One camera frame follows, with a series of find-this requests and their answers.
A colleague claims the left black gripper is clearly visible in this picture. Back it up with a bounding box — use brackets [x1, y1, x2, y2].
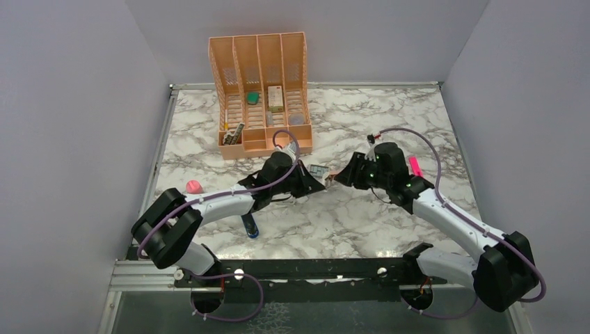
[271, 159, 326, 198]

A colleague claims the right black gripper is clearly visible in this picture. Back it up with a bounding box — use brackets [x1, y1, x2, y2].
[335, 151, 392, 190]

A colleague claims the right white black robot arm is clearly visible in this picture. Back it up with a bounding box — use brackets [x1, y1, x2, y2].
[334, 142, 540, 312]

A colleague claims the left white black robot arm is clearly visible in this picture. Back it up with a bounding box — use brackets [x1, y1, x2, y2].
[131, 152, 326, 286]

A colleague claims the blue stapler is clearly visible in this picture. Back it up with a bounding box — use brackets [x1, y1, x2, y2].
[241, 214, 260, 239]

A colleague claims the pink highlighter marker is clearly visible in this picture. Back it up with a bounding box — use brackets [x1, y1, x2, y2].
[408, 157, 424, 177]

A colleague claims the clear round lid in organizer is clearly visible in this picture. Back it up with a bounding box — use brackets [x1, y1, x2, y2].
[288, 113, 306, 126]

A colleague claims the black white item in organizer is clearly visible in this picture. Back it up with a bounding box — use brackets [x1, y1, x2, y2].
[223, 122, 246, 145]

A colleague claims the white green box in organizer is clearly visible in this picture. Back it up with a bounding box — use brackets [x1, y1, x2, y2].
[267, 86, 285, 113]

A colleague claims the green object in organizer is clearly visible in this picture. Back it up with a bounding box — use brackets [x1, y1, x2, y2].
[246, 91, 260, 105]

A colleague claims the pink round cap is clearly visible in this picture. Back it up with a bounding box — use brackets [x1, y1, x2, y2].
[185, 180, 204, 194]

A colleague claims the orange plastic desk organizer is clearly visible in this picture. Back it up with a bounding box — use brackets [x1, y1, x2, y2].
[208, 32, 313, 160]

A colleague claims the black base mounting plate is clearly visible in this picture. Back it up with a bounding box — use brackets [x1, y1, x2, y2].
[174, 257, 445, 303]

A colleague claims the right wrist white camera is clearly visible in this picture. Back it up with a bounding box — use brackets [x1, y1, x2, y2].
[365, 134, 381, 161]

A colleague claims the wrist white camera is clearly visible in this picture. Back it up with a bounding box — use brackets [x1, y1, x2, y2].
[274, 142, 298, 160]
[365, 134, 381, 161]

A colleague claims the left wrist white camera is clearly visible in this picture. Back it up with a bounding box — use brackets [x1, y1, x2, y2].
[274, 142, 298, 160]

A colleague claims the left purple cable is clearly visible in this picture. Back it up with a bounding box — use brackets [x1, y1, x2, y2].
[136, 129, 301, 323]

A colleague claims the purple cable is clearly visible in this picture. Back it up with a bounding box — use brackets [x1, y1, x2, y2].
[136, 129, 301, 323]
[374, 127, 548, 320]

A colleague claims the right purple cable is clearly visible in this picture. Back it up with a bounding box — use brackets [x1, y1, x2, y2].
[374, 127, 548, 320]

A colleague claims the aluminium frame rail front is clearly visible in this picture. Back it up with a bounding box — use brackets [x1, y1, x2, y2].
[111, 248, 477, 291]

